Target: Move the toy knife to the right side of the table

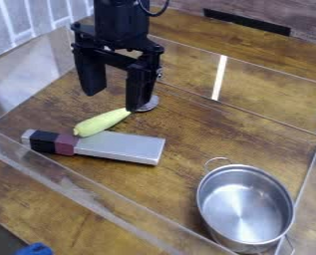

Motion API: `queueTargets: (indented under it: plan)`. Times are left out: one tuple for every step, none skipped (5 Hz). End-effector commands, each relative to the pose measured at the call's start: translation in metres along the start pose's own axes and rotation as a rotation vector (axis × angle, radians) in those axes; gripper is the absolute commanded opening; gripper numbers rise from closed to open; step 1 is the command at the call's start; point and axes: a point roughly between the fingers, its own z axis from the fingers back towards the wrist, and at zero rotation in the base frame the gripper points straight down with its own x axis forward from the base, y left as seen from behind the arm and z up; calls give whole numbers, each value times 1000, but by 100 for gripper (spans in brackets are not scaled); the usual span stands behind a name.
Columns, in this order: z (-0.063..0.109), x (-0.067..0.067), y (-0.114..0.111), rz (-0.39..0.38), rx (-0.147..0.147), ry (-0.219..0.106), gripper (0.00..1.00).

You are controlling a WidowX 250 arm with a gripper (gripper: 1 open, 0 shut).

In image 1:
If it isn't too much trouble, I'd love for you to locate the black cable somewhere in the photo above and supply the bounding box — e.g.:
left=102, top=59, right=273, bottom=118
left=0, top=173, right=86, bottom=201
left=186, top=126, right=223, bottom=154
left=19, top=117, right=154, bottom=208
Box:
left=137, top=0, right=170, bottom=18

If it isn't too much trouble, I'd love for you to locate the toy cleaver knife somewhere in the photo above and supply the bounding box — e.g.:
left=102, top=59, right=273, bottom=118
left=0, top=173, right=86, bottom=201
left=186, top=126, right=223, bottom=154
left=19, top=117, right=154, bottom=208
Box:
left=22, top=129, right=165, bottom=165

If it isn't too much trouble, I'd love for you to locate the clear acrylic enclosure wall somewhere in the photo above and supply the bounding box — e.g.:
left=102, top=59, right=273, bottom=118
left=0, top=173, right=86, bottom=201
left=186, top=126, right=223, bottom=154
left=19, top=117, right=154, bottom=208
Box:
left=0, top=29, right=316, bottom=255

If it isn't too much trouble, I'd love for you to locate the stainless steel pot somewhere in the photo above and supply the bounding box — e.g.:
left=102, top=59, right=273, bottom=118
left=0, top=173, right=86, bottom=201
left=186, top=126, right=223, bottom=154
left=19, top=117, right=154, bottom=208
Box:
left=196, top=157, right=295, bottom=255

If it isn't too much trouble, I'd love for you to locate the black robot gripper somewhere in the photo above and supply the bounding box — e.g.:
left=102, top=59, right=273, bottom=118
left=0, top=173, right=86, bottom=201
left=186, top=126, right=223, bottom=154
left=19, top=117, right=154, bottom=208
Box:
left=71, top=0, right=164, bottom=112

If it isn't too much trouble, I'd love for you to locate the yellow handled metal spoon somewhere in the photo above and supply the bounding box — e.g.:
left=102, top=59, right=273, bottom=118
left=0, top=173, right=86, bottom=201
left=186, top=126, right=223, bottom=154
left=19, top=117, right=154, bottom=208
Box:
left=73, top=95, right=161, bottom=138

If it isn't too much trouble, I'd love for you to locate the blue object at bottom edge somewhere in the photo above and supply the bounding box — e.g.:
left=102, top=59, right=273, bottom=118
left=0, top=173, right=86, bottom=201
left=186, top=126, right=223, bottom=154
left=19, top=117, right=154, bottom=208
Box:
left=14, top=242, right=54, bottom=255

